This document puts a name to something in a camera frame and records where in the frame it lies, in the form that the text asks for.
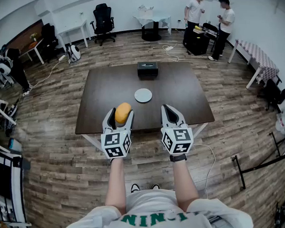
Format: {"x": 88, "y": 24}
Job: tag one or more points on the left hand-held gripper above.
{"x": 115, "y": 141}

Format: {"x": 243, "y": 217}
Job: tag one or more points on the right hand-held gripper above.
{"x": 177, "y": 139}

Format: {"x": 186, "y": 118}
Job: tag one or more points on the orange bread roll food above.
{"x": 122, "y": 113}

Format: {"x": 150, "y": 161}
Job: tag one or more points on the round grey plate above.
{"x": 143, "y": 95}

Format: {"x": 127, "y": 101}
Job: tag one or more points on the person's right forearm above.
{"x": 184, "y": 182}

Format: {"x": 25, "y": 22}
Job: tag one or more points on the person's left forearm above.
{"x": 116, "y": 183}

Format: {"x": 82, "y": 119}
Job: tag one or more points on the dark wooden table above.
{"x": 144, "y": 87}

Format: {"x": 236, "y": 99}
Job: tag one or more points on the black wrist watch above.
{"x": 178, "y": 158}

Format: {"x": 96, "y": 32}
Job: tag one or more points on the black tissue box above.
{"x": 147, "y": 68}

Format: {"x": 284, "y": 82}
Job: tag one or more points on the white power strip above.
{"x": 169, "y": 48}

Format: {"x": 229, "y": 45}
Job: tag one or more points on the person's left shoe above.
{"x": 135, "y": 187}

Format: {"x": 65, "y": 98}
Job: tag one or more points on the person's shoe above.
{"x": 135, "y": 187}
{"x": 155, "y": 186}

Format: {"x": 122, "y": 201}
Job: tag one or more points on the person's right shoe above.
{"x": 155, "y": 186}

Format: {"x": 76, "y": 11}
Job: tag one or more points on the black cabinet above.
{"x": 198, "y": 43}

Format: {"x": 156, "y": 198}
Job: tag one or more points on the round table white cloth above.
{"x": 152, "y": 21}

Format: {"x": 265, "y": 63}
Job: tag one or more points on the black metal stand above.
{"x": 256, "y": 167}

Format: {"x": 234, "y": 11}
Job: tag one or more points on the black office chair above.
{"x": 103, "y": 23}

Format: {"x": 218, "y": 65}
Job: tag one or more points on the checkered cloth table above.
{"x": 256, "y": 62}

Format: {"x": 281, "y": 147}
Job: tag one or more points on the white t-shirt green print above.
{"x": 161, "y": 217}

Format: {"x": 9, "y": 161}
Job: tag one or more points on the white desk orange item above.
{"x": 32, "y": 48}

